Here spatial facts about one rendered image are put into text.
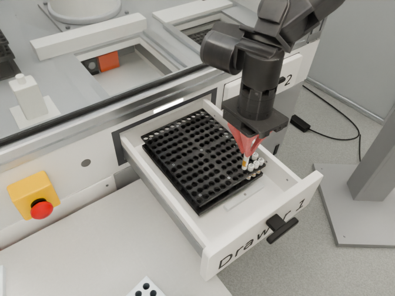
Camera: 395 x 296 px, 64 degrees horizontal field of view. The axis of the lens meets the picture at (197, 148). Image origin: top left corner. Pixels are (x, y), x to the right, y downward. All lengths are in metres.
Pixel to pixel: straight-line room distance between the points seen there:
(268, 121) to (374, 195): 1.40
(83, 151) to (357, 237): 1.40
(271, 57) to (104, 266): 0.52
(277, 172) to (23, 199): 0.51
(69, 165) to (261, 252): 1.10
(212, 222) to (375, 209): 1.33
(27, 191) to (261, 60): 0.47
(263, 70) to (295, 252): 1.26
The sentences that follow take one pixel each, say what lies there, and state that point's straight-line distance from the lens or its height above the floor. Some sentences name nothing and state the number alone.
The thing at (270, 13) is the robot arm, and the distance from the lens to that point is 0.46.
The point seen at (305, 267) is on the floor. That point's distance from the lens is 1.62.
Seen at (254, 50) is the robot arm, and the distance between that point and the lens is 0.48.
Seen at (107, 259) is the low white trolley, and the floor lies 0.76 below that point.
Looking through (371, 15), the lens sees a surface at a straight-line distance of 2.29.
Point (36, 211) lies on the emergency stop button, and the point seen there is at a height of 0.89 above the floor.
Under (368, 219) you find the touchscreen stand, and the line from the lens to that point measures 1.84.
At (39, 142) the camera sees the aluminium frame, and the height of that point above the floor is 0.98.
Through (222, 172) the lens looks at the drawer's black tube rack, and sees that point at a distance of 0.65.
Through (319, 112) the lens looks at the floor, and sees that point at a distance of 2.37.
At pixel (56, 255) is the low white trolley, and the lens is 0.75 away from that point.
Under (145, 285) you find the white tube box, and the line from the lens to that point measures 0.66.
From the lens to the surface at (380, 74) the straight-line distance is 2.36.
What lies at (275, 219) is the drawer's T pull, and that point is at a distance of 0.60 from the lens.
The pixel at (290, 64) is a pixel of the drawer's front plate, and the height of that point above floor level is 0.91.
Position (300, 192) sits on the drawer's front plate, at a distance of 0.62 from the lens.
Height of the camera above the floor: 1.41
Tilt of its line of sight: 47 degrees down
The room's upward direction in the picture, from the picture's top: 4 degrees clockwise
